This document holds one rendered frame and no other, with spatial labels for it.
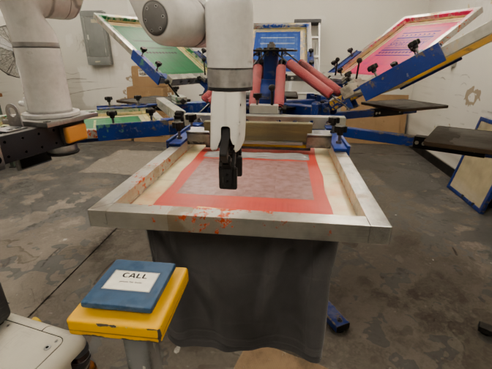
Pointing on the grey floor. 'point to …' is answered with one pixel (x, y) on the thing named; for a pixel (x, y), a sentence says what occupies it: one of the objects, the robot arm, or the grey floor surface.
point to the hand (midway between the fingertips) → (230, 173)
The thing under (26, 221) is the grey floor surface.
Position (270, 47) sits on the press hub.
